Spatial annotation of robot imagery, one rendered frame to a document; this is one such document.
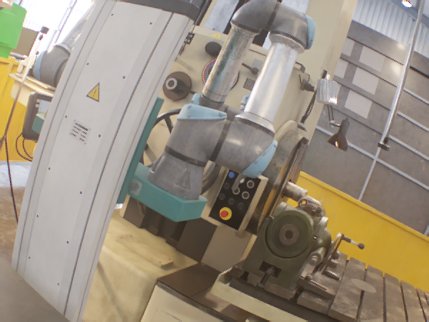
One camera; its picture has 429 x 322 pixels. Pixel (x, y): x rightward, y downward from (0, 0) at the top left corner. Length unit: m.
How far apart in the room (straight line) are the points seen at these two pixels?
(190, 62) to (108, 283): 1.27
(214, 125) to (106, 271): 1.50
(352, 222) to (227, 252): 1.89
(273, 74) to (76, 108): 0.55
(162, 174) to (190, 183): 0.07
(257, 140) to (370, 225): 3.31
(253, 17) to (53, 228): 0.86
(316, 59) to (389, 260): 2.45
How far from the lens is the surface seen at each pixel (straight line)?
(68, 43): 1.61
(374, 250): 4.49
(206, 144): 1.22
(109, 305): 2.62
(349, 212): 4.44
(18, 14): 5.79
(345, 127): 2.57
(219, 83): 1.41
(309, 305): 1.82
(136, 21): 1.24
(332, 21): 2.84
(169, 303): 2.39
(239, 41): 1.36
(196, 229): 2.90
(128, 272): 2.47
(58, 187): 1.32
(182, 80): 2.23
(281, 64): 1.29
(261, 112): 1.25
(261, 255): 1.81
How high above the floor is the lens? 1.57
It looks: 8 degrees down
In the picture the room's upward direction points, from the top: 23 degrees clockwise
